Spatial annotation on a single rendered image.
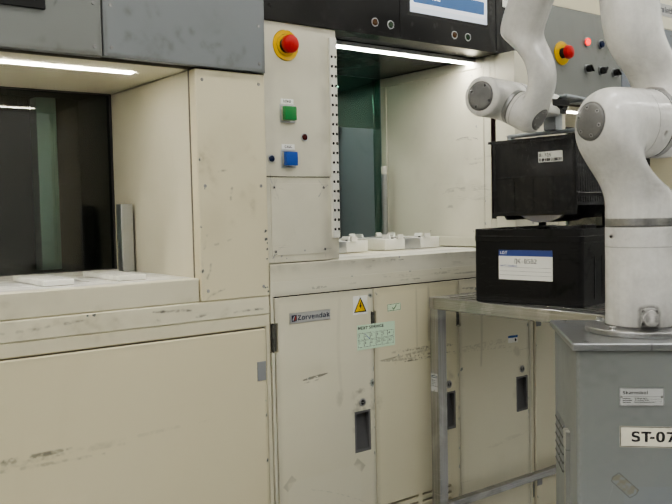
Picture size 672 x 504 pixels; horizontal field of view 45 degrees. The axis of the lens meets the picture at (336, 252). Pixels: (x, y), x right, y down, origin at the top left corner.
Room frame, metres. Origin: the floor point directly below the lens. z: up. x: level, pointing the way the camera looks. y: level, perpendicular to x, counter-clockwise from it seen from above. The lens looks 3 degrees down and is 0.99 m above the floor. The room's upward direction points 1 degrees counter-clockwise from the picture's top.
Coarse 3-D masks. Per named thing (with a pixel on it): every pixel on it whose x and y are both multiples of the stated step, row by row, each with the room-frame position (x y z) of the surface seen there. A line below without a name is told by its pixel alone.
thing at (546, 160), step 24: (576, 96) 1.91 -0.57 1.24; (552, 120) 1.93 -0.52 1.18; (504, 144) 1.92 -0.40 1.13; (528, 144) 1.88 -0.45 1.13; (552, 144) 1.84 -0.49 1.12; (576, 144) 1.81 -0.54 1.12; (504, 168) 1.92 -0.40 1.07; (528, 168) 1.88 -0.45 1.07; (552, 168) 1.84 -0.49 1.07; (576, 168) 1.80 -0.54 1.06; (504, 192) 1.92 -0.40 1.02; (528, 192) 1.88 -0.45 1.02; (552, 192) 1.84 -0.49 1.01; (576, 192) 1.80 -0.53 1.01; (600, 192) 1.88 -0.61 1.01; (504, 216) 1.92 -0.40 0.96; (576, 216) 1.87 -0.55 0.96; (600, 216) 1.97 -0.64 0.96
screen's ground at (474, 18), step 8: (480, 0) 2.19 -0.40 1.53; (416, 8) 2.05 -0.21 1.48; (424, 8) 2.07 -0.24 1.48; (432, 8) 2.08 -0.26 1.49; (440, 8) 2.10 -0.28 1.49; (448, 8) 2.12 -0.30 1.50; (440, 16) 2.10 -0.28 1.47; (448, 16) 2.12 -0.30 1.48; (456, 16) 2.14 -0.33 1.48; (464, 16) 2.15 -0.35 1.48; (472, 16) 2.17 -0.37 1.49; (480, 16) 2.19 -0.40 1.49
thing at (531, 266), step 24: (480, 240) 1.92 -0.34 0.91; (504, 240) 1.88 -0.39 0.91; (528, 240) 1.84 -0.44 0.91; (552, 240) 1.80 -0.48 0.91; (576, 240) 1.76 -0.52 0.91; (600, 240) 1.82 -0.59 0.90; (480, 264) 1.93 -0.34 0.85; (504, 264) 1.88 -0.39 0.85; (528, 264) 1.84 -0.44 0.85; (552, 264) 1.80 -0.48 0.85; (576, 264) 1.76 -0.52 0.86; (600, 264) 1.82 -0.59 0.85; (480, 288) 1.93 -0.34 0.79; (504, 288) 1.88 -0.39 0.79; (528, 288) 1.84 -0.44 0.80; (552, 288) 1.80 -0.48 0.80; (576, 288) 1.76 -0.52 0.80; (600, 288) 1.82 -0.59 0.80
